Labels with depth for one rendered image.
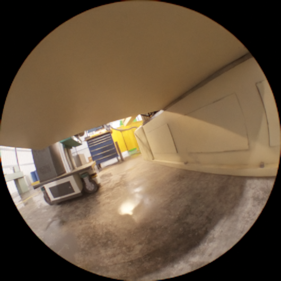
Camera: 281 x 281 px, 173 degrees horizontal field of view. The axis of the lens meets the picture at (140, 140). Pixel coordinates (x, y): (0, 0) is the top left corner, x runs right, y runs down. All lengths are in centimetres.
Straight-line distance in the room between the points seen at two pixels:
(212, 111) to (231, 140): 21
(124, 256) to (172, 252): 18
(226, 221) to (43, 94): 72
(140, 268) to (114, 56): 62
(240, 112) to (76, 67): 66
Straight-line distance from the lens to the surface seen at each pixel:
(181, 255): 40
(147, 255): 43
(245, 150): 63
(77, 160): 205
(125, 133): 398
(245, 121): 59
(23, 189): 559
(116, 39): 24
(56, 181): 118
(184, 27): 29
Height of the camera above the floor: 39
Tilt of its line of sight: level
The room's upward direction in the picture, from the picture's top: 20 degrees counter-clockwise
